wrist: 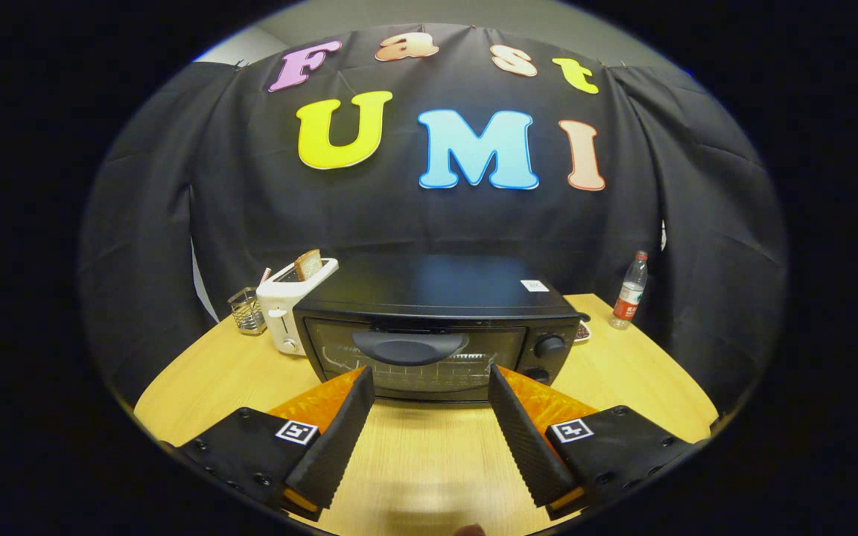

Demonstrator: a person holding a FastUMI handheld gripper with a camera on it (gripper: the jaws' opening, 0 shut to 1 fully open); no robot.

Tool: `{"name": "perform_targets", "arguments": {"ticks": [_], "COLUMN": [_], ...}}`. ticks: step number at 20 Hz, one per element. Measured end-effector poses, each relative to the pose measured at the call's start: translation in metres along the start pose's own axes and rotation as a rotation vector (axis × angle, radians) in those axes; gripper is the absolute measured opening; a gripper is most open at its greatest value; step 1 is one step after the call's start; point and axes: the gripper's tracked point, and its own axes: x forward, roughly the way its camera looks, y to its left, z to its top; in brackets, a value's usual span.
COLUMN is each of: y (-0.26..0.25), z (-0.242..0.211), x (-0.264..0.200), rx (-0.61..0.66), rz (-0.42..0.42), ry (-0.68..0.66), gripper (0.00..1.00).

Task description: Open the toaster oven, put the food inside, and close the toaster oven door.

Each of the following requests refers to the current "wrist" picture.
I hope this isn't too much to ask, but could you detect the clear plastic water bottle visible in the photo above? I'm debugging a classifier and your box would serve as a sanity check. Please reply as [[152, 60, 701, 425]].
[[609, 251, 649, 331]]

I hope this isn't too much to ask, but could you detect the black toaster oven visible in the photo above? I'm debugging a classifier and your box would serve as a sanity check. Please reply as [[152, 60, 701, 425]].
[[293, 253, 592, 403]]

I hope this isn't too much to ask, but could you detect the small wire basket holder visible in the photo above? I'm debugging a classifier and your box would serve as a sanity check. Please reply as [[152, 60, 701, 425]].
[[227, 287, 267, 336]]

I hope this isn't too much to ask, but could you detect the white pop-up toaster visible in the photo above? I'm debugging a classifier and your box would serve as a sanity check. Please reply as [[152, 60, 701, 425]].
[[256, 258, 340, 357]]

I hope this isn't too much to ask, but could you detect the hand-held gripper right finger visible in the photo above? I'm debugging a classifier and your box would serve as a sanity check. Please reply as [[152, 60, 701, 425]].
[[487, 365, 698, 520]]

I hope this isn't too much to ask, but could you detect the brown bread slice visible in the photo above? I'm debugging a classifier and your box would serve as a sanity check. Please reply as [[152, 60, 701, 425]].
[[294, 249, 324, 282]]

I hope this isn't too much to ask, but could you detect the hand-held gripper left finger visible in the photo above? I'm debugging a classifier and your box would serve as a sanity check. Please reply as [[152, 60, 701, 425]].
[[176, 366, 375, 522]]

